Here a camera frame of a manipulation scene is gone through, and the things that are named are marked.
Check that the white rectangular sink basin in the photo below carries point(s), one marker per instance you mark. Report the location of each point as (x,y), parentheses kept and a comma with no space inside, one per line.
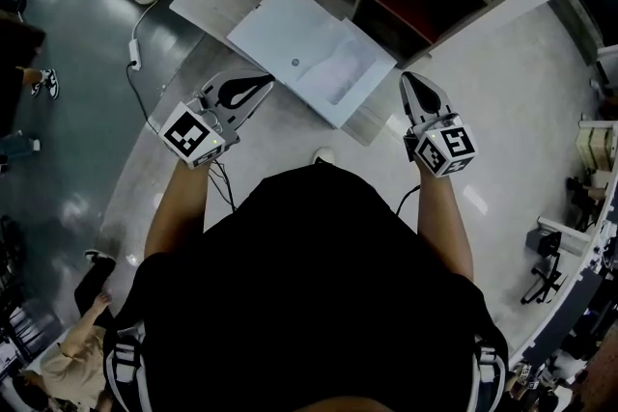
(270,29)

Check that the person's left forearm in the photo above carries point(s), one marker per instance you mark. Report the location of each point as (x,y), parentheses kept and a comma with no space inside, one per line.
(181,207)

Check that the person's right shoe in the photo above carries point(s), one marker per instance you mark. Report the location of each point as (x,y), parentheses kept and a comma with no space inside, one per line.
(324,155)

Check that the grey computer box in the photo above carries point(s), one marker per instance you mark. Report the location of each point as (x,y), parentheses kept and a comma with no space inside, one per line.
(541,241)

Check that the beige cardboard box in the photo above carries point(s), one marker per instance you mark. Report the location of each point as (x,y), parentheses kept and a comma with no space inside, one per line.
(596,145)

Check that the person's black shirt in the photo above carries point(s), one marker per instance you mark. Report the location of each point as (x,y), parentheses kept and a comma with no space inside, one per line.
(309,294)

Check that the long white desk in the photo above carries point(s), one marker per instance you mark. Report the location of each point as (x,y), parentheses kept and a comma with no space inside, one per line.
(565,231)

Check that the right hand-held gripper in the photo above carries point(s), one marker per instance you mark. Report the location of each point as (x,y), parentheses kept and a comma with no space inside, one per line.
(446,149)

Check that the black office chair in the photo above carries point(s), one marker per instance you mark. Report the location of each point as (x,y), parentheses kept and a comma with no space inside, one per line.
(557,251)

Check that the person's right forearm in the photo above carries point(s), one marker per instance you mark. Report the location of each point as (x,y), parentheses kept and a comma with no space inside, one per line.
(441,217)

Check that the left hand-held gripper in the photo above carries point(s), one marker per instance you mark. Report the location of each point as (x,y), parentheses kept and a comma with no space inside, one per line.
(190,135)

